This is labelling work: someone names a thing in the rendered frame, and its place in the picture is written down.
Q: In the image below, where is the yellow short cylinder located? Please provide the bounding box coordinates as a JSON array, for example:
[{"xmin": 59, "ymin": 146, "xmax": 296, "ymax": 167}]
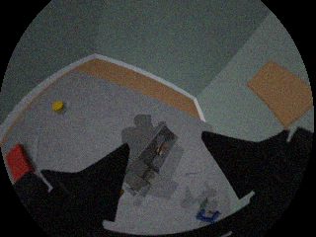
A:
[{"xmin": 52, "ymin": 102, "xmax": 64, "ymax": 114}]

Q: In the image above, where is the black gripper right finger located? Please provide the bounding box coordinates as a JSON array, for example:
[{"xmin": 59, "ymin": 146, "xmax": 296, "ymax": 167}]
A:
[{"xmin": 201, "ymin": 130, "xmax": 289, "ymax": 198}]

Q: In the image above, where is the red rectangular block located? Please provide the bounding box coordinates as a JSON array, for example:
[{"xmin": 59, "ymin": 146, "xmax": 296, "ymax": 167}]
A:
[{"xmin": 5, "ymin": 143, "xmax": 35, "ymax": 182}]

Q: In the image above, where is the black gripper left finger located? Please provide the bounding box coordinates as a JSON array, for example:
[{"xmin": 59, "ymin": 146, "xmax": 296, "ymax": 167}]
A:
[{"xmin": 40, "ymin": 143, "xmax": 130, "ymax": 222}]

